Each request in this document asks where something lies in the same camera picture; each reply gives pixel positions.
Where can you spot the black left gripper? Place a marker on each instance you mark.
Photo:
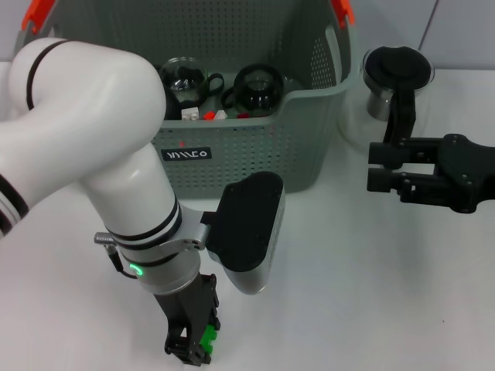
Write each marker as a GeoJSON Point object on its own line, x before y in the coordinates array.
{"type": "Point", "coordinates": [187, 305]}

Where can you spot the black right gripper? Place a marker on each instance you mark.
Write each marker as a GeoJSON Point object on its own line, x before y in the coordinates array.
{"type": "Point", "coordinates": [468, 174]}

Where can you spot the green stepped toy brick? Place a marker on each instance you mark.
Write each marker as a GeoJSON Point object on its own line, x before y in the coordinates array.
{"type": "Point", "coordinates": [209, 336]}

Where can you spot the glass carafe with black lid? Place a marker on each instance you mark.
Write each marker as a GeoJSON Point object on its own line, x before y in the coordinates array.
{"type": "Point", "coordinates": [398, 67]}

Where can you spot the glass teacup with black base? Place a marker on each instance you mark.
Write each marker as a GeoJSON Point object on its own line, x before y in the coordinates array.
{"type": "Point", "coordinates": [257, 96]}
{"type": "Point", "coordinates": [185, 77]}

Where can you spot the small red toy brick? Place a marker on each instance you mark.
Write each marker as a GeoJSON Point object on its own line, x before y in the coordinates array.
{"type": "Point", "coordinates": [243, 115]}

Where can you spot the small clear toy brick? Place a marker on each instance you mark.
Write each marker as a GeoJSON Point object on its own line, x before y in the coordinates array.
{"type": "Point", "coordinates": [220, 115]}

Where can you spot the bright orange-red toy brick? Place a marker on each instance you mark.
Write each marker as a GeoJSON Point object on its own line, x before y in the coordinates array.
{"type": "Point", "coordinates": [209, 115]}

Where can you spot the large clear toy brick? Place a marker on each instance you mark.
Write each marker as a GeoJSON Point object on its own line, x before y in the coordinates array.
{"type": "Point", "coordinates": [190, 114]}

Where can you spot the metal connector on left arm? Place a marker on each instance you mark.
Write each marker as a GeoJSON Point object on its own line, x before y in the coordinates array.
{"type": "Point", "coordinates": [105, 237]}

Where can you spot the grey perforated storage basket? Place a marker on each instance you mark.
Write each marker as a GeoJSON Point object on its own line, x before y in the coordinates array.
{"type": "Point", "coordinates": [270, 154]}

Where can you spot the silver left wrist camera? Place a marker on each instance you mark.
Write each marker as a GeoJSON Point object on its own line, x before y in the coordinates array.
{"type": "Point", "coordinates": [247, 228]}

